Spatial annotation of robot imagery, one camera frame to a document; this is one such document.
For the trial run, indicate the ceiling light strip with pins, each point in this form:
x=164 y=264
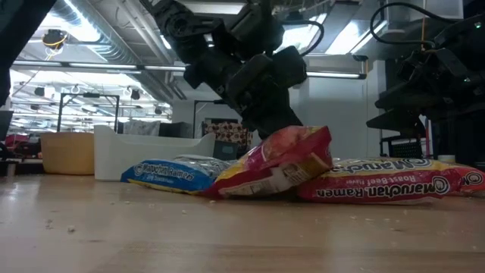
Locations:
x=102 y=66

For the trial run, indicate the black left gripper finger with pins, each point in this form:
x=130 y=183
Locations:
x=263 y=119
x=286 y=110

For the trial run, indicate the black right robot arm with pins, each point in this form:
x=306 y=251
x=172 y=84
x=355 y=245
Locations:
x=466 y=125

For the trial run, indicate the orange ramen pack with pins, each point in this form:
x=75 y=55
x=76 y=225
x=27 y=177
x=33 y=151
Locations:
x=473 y=178

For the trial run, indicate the white plastic bin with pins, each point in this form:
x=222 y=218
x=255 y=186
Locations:
x=151 y=148

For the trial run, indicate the yellow plastic bin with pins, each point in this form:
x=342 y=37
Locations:
x=68 y=153

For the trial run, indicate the silver ventilation duct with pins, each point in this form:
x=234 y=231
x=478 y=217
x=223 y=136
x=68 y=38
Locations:
x=113 y=38

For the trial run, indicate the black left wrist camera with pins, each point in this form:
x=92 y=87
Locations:
x=290 y=66

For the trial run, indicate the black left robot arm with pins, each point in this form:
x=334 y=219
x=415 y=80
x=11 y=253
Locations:
x=182 y=22

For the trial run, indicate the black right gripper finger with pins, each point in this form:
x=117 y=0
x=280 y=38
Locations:
x=409 y=96
x=401 y=125

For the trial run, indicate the red white patterned bag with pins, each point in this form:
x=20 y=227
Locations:
x=227 y=132

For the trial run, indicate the grey-blue plastic bin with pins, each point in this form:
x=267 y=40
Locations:
x=225 y=149

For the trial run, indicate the red roast beef ramen pack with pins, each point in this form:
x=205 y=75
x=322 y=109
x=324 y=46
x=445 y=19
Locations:
x=379 y=186
x=280 y=163

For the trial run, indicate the blue ramen pack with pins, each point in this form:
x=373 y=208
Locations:
x=166 y=176

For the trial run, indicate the black metal stand frame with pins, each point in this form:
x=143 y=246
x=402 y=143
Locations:
x=212 y=101
x=87 y=95

